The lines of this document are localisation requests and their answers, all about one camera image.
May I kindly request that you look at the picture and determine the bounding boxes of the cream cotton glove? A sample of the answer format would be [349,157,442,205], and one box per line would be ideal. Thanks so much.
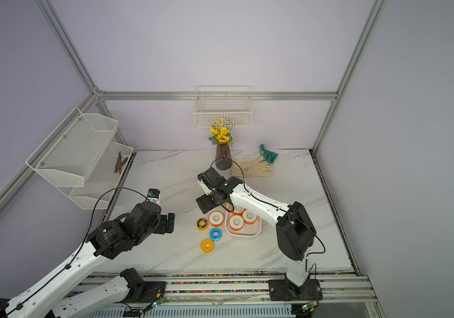
[230,156,273,178]

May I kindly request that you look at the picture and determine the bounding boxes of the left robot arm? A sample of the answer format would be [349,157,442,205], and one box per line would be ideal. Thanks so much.
[0,201,175,317]

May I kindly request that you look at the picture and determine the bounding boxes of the purple glass vase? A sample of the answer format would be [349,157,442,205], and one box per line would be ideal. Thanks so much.
[214,143,232,170]

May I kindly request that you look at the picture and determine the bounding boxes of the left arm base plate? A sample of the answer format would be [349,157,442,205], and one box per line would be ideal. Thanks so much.
[120,268,167,303]

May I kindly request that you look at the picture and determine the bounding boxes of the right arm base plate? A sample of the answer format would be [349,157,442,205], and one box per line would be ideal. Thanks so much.
[268,278,323,302]

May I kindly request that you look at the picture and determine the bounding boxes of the blue sealing tape roll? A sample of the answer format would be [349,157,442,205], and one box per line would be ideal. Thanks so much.
[209,228,222,242]

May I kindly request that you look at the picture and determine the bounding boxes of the lower white mesh shelf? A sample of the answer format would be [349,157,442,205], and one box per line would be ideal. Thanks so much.
[68,142,133,210]

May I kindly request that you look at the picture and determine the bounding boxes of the white wire wall basket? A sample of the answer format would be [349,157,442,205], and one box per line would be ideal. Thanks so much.
[193,86,252,128]

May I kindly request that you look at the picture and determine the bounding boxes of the yellow sealing tape roll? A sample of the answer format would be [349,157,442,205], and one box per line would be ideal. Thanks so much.
[200,239,215,253]

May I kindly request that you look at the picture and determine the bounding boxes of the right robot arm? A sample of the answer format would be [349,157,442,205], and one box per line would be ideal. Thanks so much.
[196,167,317,287]

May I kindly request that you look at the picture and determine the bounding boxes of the white mesh shelf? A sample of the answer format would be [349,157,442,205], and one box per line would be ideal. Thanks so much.
[25,108,118,188]
[68,142,133,210]

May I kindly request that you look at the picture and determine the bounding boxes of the small black yellow tape roll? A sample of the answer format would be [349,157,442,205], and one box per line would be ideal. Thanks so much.
[196,218,209,231]

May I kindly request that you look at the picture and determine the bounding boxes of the yellow artificial flowers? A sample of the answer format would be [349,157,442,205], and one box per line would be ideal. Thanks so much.
[208,117,237,146]

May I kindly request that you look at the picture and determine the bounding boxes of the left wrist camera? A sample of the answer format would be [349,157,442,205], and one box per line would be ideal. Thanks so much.
[147,188,161,205]

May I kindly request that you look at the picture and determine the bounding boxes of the upper white mesh shelf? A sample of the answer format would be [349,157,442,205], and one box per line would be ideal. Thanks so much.
[25,108,118,188]

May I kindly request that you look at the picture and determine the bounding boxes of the brown sticks bundle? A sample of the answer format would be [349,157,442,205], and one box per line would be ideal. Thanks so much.
[114,152,129,174]

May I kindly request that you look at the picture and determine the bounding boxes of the white storage box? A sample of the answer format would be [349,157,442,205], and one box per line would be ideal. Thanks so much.
[222,203,262,238]

